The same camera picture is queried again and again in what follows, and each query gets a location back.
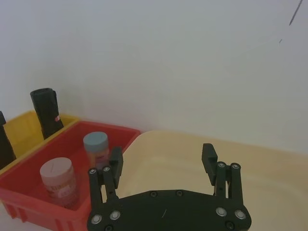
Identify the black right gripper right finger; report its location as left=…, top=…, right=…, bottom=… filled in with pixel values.
left=201, top=143, right=247, bottom=220

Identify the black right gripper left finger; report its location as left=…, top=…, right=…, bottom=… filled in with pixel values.
left=88, top=146, right=124, bottom=224

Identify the jar with blue lid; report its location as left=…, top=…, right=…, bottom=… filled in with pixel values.
left=83, top=131, right=109, bottom=169

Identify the red plastic bin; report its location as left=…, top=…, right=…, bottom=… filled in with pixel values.
left=0, top=121, right=141, bottom=226

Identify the jar with pink lid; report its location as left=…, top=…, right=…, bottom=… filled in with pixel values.
left=39, top=157, right=79, bottom=210

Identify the black bottle with red label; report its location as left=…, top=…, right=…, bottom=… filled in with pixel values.
left=30, top=88, right=64, bottom=140

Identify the yellow plastic bin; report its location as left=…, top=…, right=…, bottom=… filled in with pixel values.
left=0, top=110, right=80, bottom=175

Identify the plain black bottle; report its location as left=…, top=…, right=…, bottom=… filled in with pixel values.
left=0, top=111, right=17, bottom=170

